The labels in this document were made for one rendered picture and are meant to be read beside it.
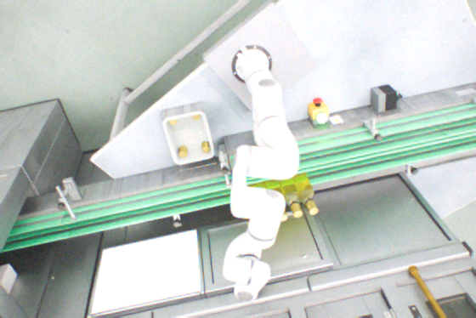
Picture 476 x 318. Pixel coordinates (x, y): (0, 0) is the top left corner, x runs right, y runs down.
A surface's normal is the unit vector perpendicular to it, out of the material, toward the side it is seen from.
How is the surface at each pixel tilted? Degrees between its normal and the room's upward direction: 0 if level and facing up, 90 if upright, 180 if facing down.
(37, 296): 90
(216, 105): 0
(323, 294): 90
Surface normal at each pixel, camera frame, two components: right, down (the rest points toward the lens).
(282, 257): -0.18, -0.81
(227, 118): 0.13, 0.55
